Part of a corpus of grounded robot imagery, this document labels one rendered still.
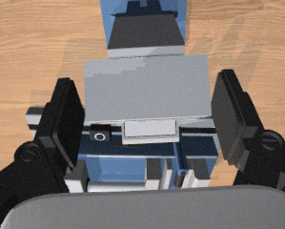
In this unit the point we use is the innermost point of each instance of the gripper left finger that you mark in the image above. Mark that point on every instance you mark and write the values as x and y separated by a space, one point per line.
40 165

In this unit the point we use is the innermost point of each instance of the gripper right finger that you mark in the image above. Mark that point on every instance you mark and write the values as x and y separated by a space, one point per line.
241 139

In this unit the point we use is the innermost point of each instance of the grey slotted metal block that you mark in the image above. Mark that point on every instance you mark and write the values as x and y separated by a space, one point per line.
147 89

